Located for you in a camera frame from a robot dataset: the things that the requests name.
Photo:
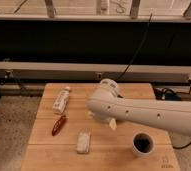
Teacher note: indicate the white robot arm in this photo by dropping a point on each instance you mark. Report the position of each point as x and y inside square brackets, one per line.
[173, 116]

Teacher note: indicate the white tube bottle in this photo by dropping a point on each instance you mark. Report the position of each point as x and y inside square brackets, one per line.
[61, 101]

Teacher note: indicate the white sponge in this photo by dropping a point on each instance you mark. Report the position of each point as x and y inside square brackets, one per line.
[83, 143]

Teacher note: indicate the white cup with dark inside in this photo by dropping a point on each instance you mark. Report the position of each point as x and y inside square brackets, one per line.
[142, 144]

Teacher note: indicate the metal rail frame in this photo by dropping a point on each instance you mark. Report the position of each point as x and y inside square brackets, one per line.
[94, 72]

